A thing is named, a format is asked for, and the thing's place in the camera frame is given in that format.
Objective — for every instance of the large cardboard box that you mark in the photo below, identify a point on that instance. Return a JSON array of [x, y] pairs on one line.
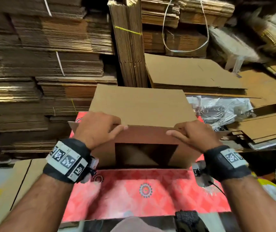
[[191, 70], [7, 190]]

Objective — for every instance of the person's right hand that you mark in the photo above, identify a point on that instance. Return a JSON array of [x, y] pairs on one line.
[[198, 135]]

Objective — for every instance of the person's right forearm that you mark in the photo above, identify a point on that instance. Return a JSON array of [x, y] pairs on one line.
[[263, 207]]

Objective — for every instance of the low pile of cardboard sheets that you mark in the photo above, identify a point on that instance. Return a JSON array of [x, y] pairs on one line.
[[268, 128]]

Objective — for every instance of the person's left forearm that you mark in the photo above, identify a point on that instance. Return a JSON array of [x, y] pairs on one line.
[[36, 207]]

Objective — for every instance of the white plastic sack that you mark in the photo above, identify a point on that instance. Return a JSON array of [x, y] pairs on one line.
[[234, 45]]

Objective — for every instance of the wall of cardboard stacks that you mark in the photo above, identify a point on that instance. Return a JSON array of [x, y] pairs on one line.
[[36, 60]]

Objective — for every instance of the person's left hand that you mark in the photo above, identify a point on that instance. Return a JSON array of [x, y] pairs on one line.
[[97, 129]]

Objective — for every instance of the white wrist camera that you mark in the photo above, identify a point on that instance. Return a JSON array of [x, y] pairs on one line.
[[90, 169], [201, 175]]

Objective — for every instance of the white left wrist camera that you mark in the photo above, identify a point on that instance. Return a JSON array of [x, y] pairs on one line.
[[90, 169]]

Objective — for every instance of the yellow-tied cardboard bundle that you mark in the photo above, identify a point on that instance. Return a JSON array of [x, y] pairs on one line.
[[128, 45]]

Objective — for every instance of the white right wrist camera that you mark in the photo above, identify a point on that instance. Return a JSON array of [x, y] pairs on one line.
[[201, 175]]

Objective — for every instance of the red patterned table cloth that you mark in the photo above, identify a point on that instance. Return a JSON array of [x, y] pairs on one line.
[[143, 200]]

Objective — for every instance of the white woven sack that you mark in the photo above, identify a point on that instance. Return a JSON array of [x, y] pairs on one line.
[[225, 108]]

